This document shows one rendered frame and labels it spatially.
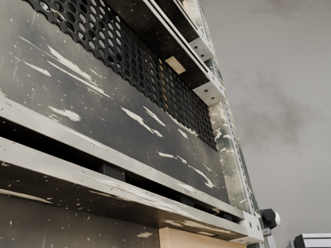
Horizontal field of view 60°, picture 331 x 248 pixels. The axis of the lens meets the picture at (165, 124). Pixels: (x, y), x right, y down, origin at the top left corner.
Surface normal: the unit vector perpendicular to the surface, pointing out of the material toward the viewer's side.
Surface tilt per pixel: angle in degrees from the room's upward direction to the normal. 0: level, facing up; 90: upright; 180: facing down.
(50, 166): 57
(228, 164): 33
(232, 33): 0
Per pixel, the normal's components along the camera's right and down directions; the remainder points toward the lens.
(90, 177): 0.84, -0.36
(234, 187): -0.54, -0.39
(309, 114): 0.00, -0.52
